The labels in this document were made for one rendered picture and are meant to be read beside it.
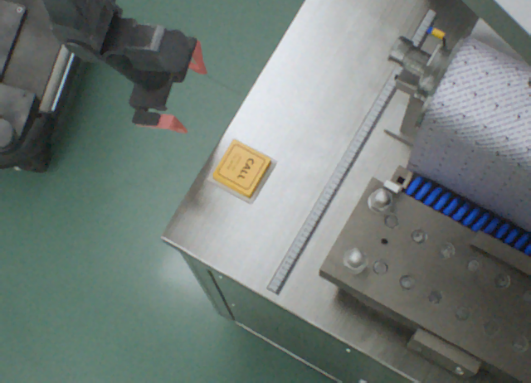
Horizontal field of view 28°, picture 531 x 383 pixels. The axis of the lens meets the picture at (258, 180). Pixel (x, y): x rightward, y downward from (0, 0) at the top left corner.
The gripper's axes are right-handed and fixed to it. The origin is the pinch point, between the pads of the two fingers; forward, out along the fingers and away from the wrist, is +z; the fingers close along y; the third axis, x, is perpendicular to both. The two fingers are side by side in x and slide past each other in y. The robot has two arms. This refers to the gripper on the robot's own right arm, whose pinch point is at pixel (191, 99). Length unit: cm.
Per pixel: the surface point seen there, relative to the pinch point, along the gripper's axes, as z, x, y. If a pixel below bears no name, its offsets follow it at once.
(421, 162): 14.2, -32.6, -1.2
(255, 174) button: 16.1, -3.6, -5.4
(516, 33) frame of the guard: -56, -73, -16
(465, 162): 8.4, -41.8, -2.4
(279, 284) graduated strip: 22.4, -9.7, -20.9
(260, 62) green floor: 88, 58, 46
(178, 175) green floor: 82, 68, 12
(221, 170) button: 13.5, 1.0, -6.2
